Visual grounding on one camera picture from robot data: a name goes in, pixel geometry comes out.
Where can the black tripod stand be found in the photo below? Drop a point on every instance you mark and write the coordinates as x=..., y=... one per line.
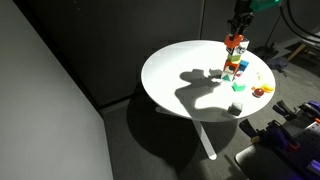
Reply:
x=268, y=46

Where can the orange plastic block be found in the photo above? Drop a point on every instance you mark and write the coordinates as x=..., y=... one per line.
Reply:
x=233, y=40

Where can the dark fabric bag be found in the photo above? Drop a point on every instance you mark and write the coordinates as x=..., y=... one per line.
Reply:
x=276, y=63

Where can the perforated metal plate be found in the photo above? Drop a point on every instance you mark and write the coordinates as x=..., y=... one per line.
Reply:
x=308, y=136

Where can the yellow toy lemon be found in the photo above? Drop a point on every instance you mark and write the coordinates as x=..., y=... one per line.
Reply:
x=268, y=88

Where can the small pink block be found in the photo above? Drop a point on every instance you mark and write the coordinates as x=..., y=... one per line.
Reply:
x=238, y=74

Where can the purple spring clamp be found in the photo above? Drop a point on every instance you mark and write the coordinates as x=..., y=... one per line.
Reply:
x=315, y=165
x=280, y=136
x=311, y=108

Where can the wooden furniture frame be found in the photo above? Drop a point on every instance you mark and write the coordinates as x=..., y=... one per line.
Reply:
x=296, y=51

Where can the green plush cube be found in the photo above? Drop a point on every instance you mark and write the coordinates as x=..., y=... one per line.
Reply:
x=234, y=58

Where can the orange plush cube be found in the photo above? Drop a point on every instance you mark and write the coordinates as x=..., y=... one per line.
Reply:
x=230, y=67

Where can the dark red toy plum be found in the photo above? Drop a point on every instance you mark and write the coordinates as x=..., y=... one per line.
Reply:
x=258, y=93

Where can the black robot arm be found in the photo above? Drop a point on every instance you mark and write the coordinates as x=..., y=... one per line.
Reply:
x=266, y=5

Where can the plush cube with teal triangle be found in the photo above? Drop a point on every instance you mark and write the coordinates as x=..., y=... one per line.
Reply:
x=227, y=77

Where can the black spring clamp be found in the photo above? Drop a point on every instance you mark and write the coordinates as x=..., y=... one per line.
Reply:
x=248, y=128
x=283, y=110

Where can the grey plastic block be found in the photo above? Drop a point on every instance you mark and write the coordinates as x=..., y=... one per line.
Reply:
x=235, y=109

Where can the blue cube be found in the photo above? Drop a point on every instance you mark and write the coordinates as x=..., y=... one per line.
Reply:
x=244, y=65

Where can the green plastic block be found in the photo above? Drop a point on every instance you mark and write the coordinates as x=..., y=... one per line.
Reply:
x=238, y=87

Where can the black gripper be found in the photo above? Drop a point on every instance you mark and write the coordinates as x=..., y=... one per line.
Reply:
x=241, y=18

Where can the black cart top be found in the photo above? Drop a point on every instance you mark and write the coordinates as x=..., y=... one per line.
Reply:
x=263, y=163

